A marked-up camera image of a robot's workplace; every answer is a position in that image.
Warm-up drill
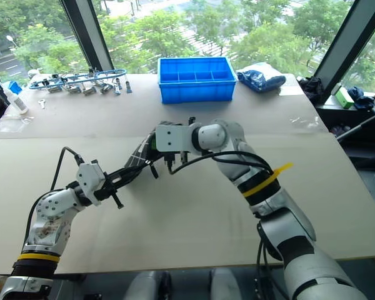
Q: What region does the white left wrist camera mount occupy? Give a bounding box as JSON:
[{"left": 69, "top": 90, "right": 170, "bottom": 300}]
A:
[{"left": 76, "top": 160, "right": 108, "bottom": 207}]

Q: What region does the dark object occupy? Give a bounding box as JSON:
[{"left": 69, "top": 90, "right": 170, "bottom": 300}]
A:
[{"left": 124, "top": 120, "right": 184, "bottom": 172}]

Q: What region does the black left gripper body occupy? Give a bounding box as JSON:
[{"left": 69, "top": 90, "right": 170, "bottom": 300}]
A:
[{"left": 94, "top": 171, "right": 126, "bottom": 211}]

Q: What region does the blue strap loop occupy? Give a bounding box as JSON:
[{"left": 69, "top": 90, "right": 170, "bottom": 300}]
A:
[{"left": 27, "top": 67, "right": 128, "bottom": 91}]

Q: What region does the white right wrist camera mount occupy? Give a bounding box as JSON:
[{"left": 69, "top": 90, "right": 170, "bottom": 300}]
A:
[{"left": 155, "top": 123, "right": 195, "bottom": 154}]

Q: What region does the black right upper arm cable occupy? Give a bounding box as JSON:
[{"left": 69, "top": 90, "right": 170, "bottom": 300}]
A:
[{"left": 255, "top": 229, "right": 290, "bottom": 300}]

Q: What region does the dark blue cloth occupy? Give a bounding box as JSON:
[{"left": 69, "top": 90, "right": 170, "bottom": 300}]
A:
[{"left": 346, "top": 86, "right": 375, "bottom": 111}]

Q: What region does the grey metal rod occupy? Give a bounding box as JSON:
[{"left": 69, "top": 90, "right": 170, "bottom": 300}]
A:
[{"left": 335, "top": 111, "right": 375, "bottom": 142}]

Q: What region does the clear plastic bag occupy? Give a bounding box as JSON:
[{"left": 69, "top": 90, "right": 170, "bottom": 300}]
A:
[
  {"left": 288, "top": 114, "right": 322, "bottom": 129},
  {"left": 3, "top": 113, "right": 36, "bottom": 126}
]

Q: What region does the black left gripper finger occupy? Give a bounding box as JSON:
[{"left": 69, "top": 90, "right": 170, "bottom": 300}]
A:
[
  {"left": 105, "top": 165, "right": 141, "bottom": 184},
  {"left": 111, "top": 161, "right": 153, "bottom": 192}
]

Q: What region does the dark window frame pillar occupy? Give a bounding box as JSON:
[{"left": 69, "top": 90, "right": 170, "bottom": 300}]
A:
[
  {"left": 313, "top": 0, "right": 375, "bottom": 104},
  {"left": 59, "top": 0, "right": 115, "bottom": 73}
]

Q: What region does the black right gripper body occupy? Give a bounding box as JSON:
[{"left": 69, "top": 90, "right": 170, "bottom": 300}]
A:
[{"left": 158, "top": 150, "right": 189, "bottom": 174}]

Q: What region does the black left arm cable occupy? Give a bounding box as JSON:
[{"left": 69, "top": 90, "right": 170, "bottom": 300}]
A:
[{"left": 24, "top": 146, "right": 86, "bottom": 248}]

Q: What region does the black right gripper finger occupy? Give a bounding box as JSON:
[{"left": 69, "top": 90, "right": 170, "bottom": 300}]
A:
[{"left": 149, "top": 159, "right": 160, "bottom": 180}]

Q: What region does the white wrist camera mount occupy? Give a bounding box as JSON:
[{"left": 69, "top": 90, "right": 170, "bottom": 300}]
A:
[
  {"left": 76, "top": 160, "right": 108, "bottom": 207},
  {"left": 155, "top": 123, "right": 195, "bottom": 154}
]

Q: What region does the blue plastic divided bin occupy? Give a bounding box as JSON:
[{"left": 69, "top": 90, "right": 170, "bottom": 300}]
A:
[{"left": 157, "top": 57, "right": 238, "bottom": 104}]

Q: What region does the white plastic bottle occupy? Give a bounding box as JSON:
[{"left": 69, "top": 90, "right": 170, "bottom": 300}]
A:
[{"left": 1, "top": 86, "right": 29, "bottom": 115}]

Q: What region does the blue plastic bag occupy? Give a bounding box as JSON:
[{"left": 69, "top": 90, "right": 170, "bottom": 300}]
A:
[{"left": 237, "top": 62, "right": 287, "bottom": 93}]

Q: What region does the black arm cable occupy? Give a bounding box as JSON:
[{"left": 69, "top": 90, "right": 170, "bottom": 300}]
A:
[
  {"left": 24, "top": 146, "right": 86, "bottom": 248},
  {"left": 167, "top": 151, "right": 274, "bottom": 176},
  {"left": 255, "top": 229, "right": 290, "bottom": 300}
]

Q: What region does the yellow cable tie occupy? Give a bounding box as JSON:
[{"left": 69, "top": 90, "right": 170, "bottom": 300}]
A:
[{"left": 242, "top": 162, "right": 294, "bottom": 199}]

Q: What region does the black crumpled cloth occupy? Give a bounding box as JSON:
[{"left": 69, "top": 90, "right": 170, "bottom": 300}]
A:
[{"left": 297, "top": 76, "right": 326, "bottom": 104}]

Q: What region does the green and white box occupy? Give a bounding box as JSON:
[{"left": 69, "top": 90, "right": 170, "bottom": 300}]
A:
[{"left": 334, "top": 86, "right": 355, "bottom": 110}]

